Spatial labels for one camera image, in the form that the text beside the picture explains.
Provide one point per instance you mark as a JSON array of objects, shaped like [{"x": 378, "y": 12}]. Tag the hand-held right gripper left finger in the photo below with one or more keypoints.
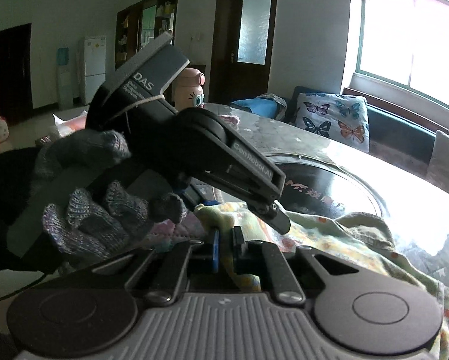
[{"x": 215, "y": 251}]

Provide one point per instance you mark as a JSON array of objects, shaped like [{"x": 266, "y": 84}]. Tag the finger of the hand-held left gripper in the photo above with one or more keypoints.
[
  {"x": 194, "y": 195},
  {"x": 278, "y": 219}
]

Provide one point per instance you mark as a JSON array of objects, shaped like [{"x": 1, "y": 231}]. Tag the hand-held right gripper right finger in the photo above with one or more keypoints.
[{"x": 238, "y": 243}]

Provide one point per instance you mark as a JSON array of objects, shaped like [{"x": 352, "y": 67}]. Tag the floral children's jacket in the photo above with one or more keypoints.
[{"x": 340, "y": 240}]

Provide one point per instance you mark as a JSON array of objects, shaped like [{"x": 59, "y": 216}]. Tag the person's left forearm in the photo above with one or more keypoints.
[{"x": 7, "y": 210}]

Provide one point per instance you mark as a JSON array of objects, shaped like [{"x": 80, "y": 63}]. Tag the person's left hand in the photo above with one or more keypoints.
[{"x": 89, "y": 225}]

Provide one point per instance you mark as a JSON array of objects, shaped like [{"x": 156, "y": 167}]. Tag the pink cartoon bottle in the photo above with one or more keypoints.
[{"x": 192, "y": 90}]

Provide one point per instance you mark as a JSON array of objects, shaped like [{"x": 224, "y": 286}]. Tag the round black hotplate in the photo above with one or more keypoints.
[{"x": 333, "y": 183}]

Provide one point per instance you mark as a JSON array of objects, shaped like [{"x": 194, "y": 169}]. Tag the blue blanket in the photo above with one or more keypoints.
[{"x": 258, "y": 107}]

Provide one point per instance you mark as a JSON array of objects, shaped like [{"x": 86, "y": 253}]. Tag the butterfly print pillow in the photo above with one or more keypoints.
[{"x": 333, "y": 120}]

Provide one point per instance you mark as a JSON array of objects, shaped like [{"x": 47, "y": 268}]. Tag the dark door with frosted glass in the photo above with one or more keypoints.
[{"x": 226, "y": 26}]

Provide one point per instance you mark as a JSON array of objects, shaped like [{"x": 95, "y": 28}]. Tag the pink plastic bag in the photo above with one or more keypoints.
[{"x": 72, "y": 123}]

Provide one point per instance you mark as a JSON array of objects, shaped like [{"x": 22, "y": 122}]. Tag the white refrigerator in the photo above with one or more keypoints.
[{"x": 92, "y": 67}]

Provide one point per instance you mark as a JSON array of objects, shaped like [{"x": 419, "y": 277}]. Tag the dark wooden cabinet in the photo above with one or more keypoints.
[{"x": 149, "y": 18}]

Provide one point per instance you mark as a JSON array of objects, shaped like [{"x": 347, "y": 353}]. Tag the water dispenser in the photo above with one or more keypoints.
[{"x": 64, "y": 78}]

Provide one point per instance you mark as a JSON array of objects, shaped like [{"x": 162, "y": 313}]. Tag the teal sofa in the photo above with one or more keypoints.
[{"x": 396, "y": 127}]

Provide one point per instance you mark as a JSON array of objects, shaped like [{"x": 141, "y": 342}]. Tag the white cushion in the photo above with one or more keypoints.
[{"x": 447, "y": 157}]

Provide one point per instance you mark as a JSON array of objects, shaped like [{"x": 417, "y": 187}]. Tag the dark wooden door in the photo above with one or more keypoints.
[{"x": 10, "y": 75}]

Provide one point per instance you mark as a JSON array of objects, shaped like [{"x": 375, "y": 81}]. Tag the green framed window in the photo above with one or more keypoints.
[{"x": 415, "y": 37}]

